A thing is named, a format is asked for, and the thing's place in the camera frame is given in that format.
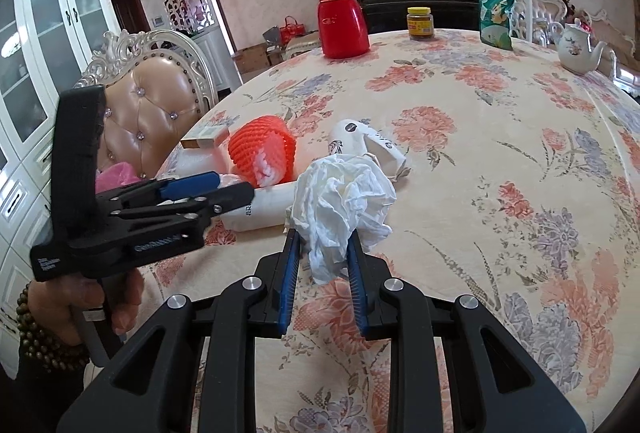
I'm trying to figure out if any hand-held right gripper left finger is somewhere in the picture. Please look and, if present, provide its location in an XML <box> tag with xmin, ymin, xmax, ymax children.
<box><xmin>56</xmin><ymin>229</ymin><xmax>303</xmax><ymax>433</ymax></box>

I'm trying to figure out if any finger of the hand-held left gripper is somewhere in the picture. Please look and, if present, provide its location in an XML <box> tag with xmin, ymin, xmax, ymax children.
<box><xmin>120</xmin><ymin>183</ymin><xmax>256</xmax><ymax>220</ymax></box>
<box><xmin>99</xmin><ymin>173</ymin><xmax>221</xmax><ymax>210</ymax></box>

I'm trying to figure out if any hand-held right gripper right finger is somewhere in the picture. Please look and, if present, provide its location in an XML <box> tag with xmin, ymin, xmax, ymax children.
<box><xmin>346</xmin><ymin>230</ymin><xmax>588</xmax><ymax>433</ymax></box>

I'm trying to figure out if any white printed paper tube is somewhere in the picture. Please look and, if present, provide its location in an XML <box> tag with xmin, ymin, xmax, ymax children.
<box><xmin>220</xmin><ymin>185</ymin><xmax>301</xmax><ymax>234</ymax></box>

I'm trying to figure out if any pink lined waste bin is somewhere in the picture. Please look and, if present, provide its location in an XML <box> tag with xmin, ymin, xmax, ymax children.
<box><xmin>95</xmin><ymin>162</ymin><xmax>151</xmax><ymax>194</ymax></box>

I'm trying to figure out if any white tissue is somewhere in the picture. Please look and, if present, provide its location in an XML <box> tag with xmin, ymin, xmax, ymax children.
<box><xmin>286</xmin><ymin>154</ymin><xmax>397</xmax><ymax>285</ymax></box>

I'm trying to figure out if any crushed white paper cup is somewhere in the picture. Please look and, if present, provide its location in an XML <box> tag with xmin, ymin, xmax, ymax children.
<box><xmin>327</xmin><ymin>118</ymin><xmax>413</xmax><ymax>181</ymax></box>

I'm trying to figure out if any person's left forearm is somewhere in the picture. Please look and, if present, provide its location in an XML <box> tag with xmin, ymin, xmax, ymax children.
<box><xmin>12</xmin><ymin>343</ymin><xmax>96</xmax><ymax>419</ymax></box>

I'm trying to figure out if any person's left hand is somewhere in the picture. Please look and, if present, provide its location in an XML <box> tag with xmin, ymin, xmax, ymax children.
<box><xmin>27</xmin><ymin>270</ymin><xmax>147</xmax><ymax>346</ymax></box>

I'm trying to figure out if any small tan cardboard box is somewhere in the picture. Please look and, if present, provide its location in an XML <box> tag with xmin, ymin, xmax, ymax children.
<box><xmin>180</xmin><ymin>123</ymin><xmax>230</xmax><ymax>150</ymax></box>

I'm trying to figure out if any orange foam fruit net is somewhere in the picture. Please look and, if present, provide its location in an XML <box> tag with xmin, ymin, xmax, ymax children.
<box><xmin>228</xmin><ymin>115</ymin><xmax>297</xmax><ymax>188</ymax></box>

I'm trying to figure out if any ornate tufted leather chair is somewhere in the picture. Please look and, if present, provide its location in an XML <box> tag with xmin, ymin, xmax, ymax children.
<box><xmin>74</xmin><ymin>29</ymin><xmax>217</xmax><ymax>178</ymax></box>

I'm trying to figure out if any white glass door cabinet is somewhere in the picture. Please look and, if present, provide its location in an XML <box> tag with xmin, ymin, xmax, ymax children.
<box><xmin>0</xmin><ymin>0</ymin><xmax>113</xmax><ymax>354</ymax></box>

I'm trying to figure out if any low white cupboard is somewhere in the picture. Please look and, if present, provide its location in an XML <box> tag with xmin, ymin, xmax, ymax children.
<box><xmin>192</xmin><ymin>30</ymin><xmax>242</xmax><ymax>90</ymax></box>

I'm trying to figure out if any brown cardboard carton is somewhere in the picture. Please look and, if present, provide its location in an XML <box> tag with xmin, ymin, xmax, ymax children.
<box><xmin>232</xmin><ymin>44</ymin><xmax>271</xmax><ymax>72</ymax></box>

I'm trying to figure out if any dark wooden door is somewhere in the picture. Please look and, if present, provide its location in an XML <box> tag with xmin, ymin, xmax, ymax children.
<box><xmin>110</xmin><ymin>0</ymin><xmax>138</xmax><ymax>34</ymax></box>

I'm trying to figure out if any cushioned stool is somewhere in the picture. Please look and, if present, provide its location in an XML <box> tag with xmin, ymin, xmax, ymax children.
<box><xmin>282</xmin><ymin>33</ymin><xmax>321</xmax><ymax>60</ymax></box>

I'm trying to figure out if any red gift basket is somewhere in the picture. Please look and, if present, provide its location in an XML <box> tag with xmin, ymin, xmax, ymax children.
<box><xmin>280</xmin><ymin>16</ymin><xmax>306</xmax><ymax>38</ymax></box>

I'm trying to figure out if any red thermos flask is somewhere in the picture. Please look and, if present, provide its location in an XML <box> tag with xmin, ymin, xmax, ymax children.
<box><xmin>316</xmin><ymin>0</ymin><xmax>372</xmax><ymax>60</ymax></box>

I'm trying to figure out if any yellow lidded glass jar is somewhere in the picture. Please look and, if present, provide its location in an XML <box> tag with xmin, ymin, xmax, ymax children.
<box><xmin>406</xmin><ymin>6</ymin><xmax>435</xmax><ymax>38</ymax></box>

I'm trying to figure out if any black piano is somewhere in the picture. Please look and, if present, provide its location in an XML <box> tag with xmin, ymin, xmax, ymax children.
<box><xmin>360</xmin><ymin>0</ymin><xmax>483</xmax><ymax>36</ymax></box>

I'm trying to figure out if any green snack bag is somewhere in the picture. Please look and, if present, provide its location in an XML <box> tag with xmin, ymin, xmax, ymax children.
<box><xmin>475</xmin><ymin>0</ymin><xmax>521</xmax><ymax>51</ymax></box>

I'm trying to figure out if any white floral teapot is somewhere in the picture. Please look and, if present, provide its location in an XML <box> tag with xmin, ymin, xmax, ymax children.
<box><xmin>556</xmin><ymin>23</ymin><xmax>608</xmax><ymax>74</ymax></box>

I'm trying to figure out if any ornate cream sofa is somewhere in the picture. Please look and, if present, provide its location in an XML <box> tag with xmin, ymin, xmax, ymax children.
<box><xmin>530</xmin><ymin>0</ymin><xmax>640</xmax><ymax>94</ymax></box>

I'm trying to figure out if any wooden bead bracelet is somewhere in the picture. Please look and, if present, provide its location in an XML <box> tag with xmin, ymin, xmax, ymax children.
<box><xmin>15</xmin><ymin>288</ymin><xmax>90</xmax><ymax>374</ymax></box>

